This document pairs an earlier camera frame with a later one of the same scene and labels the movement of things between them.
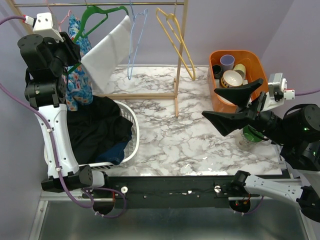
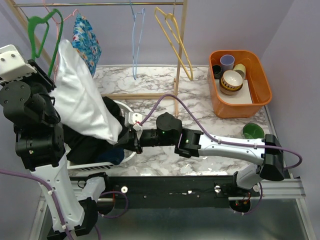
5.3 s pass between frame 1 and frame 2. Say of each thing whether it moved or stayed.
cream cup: stayed
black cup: stayed
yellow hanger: moved
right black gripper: moved
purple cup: stayed
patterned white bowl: stayed
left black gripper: moved
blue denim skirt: stayed
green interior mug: stayed
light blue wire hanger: moved
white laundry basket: stayed
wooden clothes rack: stayed
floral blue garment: moved
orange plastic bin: stayed
